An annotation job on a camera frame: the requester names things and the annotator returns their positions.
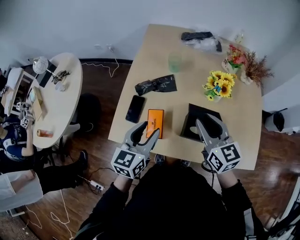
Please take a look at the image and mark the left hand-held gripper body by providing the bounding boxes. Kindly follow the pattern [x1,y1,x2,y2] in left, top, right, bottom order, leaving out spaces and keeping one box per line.
[110,140,150,180]

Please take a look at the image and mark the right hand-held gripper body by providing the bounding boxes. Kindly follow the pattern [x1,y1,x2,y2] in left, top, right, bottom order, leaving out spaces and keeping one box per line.
[202,137,242,174]

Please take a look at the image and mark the black box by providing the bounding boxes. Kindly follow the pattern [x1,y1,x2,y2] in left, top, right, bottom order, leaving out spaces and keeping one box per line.
[180,103,223,143]

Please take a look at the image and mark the orange box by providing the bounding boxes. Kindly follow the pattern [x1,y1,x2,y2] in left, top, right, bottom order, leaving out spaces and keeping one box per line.
[145,109,165,140]

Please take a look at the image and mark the person's right forearm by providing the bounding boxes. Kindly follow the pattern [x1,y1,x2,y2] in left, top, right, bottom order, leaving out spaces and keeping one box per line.
[217,170,253,218]

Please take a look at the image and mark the person's left forearm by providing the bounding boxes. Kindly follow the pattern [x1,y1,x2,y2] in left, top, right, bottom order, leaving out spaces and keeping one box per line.
[79,174,136,237]

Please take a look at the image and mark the person's left shoe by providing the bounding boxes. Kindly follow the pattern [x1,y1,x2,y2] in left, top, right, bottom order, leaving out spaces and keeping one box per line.
[154,154,166,166]

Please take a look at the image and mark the black smartphone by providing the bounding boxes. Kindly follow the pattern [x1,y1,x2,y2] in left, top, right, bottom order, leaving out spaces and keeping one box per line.
[125,95,146,124]

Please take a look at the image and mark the white power strip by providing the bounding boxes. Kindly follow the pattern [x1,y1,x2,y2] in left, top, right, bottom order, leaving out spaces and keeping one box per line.
[90,180,105,191]

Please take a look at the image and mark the sunflower bouquet in vase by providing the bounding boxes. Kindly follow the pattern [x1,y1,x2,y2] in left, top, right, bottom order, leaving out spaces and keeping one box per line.
[202,70,238,103]

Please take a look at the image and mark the black chair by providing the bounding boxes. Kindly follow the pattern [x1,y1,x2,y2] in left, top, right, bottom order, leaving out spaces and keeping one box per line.
[77,93,103,132]

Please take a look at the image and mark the crumpled black plastic bag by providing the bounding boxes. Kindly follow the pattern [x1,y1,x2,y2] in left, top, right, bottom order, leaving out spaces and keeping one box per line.
[135,74,178,96]

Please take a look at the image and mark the bin with black liner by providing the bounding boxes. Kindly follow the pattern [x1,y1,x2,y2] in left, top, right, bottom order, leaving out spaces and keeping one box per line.
[264,108,288,133]

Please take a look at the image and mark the person's black clothed body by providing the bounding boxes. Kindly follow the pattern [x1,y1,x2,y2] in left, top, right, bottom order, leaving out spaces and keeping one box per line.
[127,161,237,240]

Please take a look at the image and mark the dried brown plant in vase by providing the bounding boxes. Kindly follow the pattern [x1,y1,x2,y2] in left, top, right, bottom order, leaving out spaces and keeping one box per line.
[240,51,275,88]

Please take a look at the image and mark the round wooden table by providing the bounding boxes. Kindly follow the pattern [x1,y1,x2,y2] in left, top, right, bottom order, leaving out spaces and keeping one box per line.
[25,52,83,149]

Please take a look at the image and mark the red flowers in white pot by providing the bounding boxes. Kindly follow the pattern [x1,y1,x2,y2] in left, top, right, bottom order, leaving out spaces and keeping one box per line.
[221,44,247,75]

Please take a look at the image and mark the green translucent cup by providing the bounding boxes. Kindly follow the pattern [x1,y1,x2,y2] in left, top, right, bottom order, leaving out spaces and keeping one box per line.
[168,51,182,73]

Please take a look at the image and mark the black and clear bags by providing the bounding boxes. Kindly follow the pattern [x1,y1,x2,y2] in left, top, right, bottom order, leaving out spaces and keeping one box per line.
[181,31,225,53]

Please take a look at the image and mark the orange drink can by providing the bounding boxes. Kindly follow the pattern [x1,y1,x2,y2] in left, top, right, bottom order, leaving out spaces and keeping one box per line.
[37,129,54,138]

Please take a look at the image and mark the black glasses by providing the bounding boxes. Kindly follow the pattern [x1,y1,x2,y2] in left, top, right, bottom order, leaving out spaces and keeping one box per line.
[51,70,71,84]

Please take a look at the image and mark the clear plastic bottle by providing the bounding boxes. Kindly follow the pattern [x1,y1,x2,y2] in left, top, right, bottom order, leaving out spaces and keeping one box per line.
[234,29,246,45]

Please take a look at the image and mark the long black pouch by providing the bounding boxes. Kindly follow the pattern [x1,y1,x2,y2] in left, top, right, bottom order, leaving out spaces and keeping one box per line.
[181,31,214,42]

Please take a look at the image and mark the wooden box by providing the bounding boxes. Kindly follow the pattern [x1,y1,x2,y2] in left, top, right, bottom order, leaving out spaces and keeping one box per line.
[30,86,49,121]

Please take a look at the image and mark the black tablet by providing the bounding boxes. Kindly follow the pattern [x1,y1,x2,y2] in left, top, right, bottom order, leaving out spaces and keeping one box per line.
[37,62,57,89]

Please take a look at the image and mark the white globe desk lamp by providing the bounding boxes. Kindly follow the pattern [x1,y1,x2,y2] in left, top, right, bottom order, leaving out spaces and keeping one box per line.
[29,56,62,82]

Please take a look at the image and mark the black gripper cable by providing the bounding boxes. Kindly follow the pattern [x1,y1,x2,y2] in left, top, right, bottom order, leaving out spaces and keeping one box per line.
[201,161,218,188]

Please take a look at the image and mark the black floor cable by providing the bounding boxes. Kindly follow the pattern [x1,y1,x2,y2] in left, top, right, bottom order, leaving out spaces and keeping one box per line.
[77,166,115,195]

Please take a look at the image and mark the white charger cable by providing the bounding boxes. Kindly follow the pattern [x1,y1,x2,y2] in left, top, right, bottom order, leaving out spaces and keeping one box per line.
[81,49,120,78]

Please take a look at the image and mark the white floor cable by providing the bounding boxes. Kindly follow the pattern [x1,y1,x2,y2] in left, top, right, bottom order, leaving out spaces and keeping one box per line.
[22,189,75,240]

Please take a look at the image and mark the white metal frame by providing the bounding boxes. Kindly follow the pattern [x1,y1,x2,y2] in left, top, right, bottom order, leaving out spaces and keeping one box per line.
[9,206,25,216]

